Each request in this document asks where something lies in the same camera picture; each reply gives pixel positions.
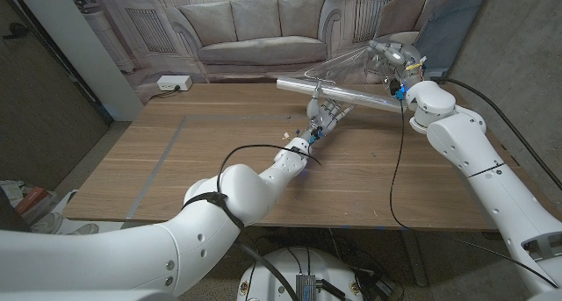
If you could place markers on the blue grey leaning board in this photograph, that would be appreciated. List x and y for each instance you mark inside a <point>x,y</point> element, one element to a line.
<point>448,29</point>

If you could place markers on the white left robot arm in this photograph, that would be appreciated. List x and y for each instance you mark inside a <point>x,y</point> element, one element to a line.
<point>246,187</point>

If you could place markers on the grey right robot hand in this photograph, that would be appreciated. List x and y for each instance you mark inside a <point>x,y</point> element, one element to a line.
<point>401,57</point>

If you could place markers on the silver electronics box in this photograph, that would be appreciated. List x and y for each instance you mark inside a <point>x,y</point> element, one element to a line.
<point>306,288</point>

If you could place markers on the white pillar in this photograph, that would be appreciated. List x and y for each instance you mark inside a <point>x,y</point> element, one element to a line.
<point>79,51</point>

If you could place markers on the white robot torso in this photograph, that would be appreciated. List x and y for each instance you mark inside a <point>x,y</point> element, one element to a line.
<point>88,296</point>

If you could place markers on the white power strip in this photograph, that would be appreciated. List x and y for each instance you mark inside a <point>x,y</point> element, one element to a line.
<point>175,82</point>

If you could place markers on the white sneaker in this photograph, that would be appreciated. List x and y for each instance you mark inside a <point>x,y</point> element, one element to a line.
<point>85,229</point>
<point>46,224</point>

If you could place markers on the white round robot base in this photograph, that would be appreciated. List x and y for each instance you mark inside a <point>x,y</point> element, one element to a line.
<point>272,270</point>

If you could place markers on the clear plastic wrap roll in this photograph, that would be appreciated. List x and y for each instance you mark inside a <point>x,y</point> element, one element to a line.
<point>351,97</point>

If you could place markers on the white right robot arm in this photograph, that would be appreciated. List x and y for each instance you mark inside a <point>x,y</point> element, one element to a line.
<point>461,138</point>

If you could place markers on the dark door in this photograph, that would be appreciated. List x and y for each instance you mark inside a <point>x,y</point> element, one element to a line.
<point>44,116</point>

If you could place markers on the printed living room backdrop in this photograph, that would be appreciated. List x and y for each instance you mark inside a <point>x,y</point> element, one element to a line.
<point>263,20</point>

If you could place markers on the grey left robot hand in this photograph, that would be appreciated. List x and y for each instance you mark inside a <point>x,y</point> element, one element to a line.
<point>322,114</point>

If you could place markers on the dark trouser leg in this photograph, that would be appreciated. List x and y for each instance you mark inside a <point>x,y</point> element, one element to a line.
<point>11,215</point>

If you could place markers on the grey table leg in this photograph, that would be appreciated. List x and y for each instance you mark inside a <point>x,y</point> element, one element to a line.
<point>415,257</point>

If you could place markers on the orange red box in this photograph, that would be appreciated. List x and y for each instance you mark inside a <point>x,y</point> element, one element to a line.
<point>30,200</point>

